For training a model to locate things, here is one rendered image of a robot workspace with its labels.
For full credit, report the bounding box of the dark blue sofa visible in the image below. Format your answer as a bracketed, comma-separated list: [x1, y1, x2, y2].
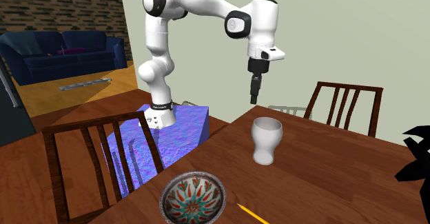
[0, 30, 129, 87]

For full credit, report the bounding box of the patterned ceramic bowl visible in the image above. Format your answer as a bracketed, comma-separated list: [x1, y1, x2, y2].
[158, 171, 228, 224]

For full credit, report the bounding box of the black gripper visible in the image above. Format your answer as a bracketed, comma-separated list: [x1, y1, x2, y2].
[247, 57, 271, 105]

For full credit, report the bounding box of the dark appliance with grey handle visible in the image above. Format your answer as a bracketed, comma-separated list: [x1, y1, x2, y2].
[0, 56, 37, 147]

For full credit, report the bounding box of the brown wooden table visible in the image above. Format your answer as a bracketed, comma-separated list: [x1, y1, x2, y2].
[88, 105, 430, 224]

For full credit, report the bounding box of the blue patterned robot stand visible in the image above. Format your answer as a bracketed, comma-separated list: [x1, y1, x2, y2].
[101, 103, 211, 199]

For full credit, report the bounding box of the dark wooden chair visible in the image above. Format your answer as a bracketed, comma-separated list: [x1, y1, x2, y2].
[303, 81, 385, 139]
[41, 110, 165, 224]

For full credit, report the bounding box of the white cup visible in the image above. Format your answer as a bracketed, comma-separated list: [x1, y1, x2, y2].
[250, 116, 284, 166]

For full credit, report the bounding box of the grey flat bar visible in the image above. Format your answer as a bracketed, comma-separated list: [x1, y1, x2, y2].
[58, 77, 113, 92]

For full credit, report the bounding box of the black jagged object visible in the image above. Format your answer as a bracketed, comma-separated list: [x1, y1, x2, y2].
[394, 125, 430, 224]

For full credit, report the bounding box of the yellow pencil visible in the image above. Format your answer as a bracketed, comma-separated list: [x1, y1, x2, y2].
[236, 203, 271, 224]

